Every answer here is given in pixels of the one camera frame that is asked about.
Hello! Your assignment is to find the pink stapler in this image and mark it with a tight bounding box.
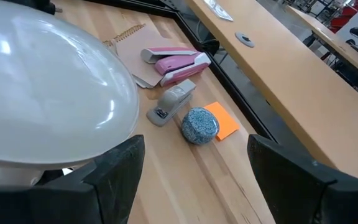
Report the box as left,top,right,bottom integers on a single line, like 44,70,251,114
140,46,212,88

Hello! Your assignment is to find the blue round cap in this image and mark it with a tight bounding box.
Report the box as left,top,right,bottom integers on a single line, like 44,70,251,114
180,106,221,146

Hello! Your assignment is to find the red equipment cart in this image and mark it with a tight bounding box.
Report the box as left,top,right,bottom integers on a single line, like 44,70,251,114
329,0,358,34

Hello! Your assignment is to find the grey desk cable grommet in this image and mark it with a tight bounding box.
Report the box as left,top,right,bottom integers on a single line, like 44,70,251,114
234,31,256,49

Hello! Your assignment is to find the beige background desk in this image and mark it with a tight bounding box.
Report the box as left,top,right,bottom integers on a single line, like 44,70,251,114
286,4,358,86

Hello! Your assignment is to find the beige wooden desk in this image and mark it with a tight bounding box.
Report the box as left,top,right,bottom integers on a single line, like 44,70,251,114
185,0,358,186

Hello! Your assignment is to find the black metal table frame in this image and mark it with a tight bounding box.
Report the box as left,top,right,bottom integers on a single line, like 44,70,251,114
84,0,295,150

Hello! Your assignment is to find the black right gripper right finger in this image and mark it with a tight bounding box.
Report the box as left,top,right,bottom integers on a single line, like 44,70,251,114
247,134,358,224

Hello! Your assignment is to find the orange sticky note pad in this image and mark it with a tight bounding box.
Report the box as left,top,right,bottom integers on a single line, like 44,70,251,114
203,101,241,142

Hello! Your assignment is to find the white lightbulb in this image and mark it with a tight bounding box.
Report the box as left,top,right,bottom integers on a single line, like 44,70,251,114
0,0,140,187

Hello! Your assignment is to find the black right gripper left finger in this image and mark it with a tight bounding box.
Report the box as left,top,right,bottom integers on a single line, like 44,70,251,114
0,134,146,224

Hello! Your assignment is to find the brown spiral notebook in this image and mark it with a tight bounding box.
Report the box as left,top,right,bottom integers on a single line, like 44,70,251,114
102,23,198,90

